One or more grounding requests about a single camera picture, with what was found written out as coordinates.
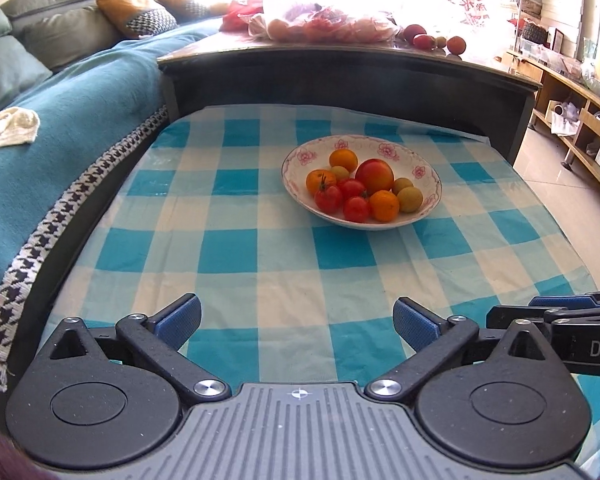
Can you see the clear bag of fruit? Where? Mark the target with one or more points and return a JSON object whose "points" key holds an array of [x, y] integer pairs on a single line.
{"points": [[330, 27]]}

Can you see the red plastic bag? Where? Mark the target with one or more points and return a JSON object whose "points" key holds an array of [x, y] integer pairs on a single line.
{"points": [[242, 10]]}

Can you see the blue blanket with houndstooth trim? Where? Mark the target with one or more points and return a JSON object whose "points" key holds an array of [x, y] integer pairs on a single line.
{"points": [[70, 125]]}

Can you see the blue checkered tablecloth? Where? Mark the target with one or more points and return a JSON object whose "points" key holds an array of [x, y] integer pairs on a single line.
{"points": [[230, 240]]}

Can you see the cream white cloth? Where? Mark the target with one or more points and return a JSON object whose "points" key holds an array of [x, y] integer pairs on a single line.
{"points": [[15, 125]]}

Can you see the white bag with red print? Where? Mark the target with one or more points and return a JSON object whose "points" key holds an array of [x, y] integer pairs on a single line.
{"points": [[475, 10]]}

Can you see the wooden cabinet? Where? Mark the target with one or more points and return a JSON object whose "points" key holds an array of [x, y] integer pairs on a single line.
{"points": [[580, 125]]}

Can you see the white floral plate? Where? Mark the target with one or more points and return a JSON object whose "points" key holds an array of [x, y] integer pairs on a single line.
{"points": [[292, 180]]}

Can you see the dark wooden table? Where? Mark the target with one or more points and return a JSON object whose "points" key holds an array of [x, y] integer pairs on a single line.
{"points": [[355, 75]]}

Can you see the dark woven basket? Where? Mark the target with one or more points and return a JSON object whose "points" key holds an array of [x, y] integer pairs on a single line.
{"points": [[536, 31]]}

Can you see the grey sofa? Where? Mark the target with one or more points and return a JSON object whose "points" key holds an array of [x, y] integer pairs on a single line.
{"points": [[65, 30]]}

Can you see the red cherry tomato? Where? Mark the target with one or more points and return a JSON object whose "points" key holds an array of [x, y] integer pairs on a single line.
{"points": [[328, 199], [352, 188], [356, 209]]}

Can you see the small red oblong fruit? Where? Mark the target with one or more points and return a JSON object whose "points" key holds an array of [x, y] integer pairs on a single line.
{"points": [[423, 41]]}

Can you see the orange houndstooth pillow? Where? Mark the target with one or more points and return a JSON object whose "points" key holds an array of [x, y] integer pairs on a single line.
{"points": [[190, 7], [140, 17]]}

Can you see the maroon clothing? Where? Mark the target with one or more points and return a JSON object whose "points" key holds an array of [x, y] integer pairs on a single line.
{"points": [[0, 457]]}

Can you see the small green-brown fruit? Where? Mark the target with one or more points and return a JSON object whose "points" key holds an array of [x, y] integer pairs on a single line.
{"points": [[439, 41]]}

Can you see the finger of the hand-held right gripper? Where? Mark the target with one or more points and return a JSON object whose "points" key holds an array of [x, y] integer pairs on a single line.
{"points": [[515, 316], [560, 302]]}

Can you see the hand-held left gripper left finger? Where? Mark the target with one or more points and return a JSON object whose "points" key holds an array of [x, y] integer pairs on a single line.
{"points": [[180, 317]]}

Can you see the blue-grey cushion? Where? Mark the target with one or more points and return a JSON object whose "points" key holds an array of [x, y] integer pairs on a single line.
{"points": [[10, 75]]}

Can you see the large red tomato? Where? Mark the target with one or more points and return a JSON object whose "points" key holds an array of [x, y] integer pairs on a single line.
{"points": [[375, 175]]}

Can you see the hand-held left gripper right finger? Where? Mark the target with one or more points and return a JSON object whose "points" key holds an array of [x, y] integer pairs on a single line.
{"points": [[415, 325]]}

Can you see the small orange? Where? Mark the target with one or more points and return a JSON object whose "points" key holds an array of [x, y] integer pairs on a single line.
{"points": [[343, 159], [384, 205], [320, 181]]}

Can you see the small picture frame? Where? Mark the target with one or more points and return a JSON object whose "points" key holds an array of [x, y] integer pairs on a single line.
{"points": [[557, 40]]}

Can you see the orange-red peach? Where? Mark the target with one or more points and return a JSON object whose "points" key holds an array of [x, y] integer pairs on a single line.
{"points": [[456, 45]]}

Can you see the dark red round fruit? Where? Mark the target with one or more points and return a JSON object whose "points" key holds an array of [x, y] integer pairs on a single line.
{"points": [[414, 31]]}

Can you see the white paper bundle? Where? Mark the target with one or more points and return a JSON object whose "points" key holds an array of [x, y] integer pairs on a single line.
{"points": [[567, 119]]}

